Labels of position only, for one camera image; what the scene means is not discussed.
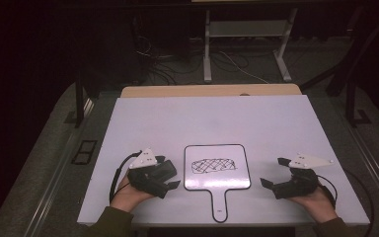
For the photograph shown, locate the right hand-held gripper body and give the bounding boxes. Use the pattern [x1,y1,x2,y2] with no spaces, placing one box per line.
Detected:
[271,152,336,200]

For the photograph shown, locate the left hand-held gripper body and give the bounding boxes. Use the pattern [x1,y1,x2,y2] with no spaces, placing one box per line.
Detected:
[126,147,174,199]

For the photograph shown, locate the white handheld whiteboard with handle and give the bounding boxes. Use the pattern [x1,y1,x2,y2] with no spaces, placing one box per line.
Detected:
[183,143,253,224]

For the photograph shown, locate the person's left hand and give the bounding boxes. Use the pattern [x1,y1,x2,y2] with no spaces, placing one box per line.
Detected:
[110,174,156,213]

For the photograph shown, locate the person's right hand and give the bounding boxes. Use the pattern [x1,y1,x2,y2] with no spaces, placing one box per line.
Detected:
[287,186,340,224]

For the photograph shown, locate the beige wooden table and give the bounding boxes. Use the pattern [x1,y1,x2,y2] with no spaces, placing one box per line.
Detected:
[120,83,303,99]

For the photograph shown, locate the black metal stand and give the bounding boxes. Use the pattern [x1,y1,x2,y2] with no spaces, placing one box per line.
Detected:
[73,72,96,129]
[298,5,379,128]

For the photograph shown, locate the white metal stand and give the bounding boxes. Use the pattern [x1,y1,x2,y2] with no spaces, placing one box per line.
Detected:
[202,7,299,84]

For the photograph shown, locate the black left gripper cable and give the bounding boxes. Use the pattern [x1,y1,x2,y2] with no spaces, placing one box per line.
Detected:
[109,150,143,205]

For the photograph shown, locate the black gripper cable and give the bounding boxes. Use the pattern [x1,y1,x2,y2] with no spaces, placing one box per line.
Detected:
[317,167,376,237]
[109,150,143,205]

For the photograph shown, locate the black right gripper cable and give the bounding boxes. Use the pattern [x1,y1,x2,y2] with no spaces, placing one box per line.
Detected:
[317,167,376,237]

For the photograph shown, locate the metal floor rail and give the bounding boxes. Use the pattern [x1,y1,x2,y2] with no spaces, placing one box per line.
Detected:
[341,121,379,215]
[22,98,96,237]

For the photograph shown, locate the black floor cables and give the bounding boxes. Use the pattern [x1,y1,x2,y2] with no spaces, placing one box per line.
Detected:
[133,33,205,87]

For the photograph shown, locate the white floor cable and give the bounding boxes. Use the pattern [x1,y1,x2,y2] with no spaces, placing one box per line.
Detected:
[218,49,271,85]

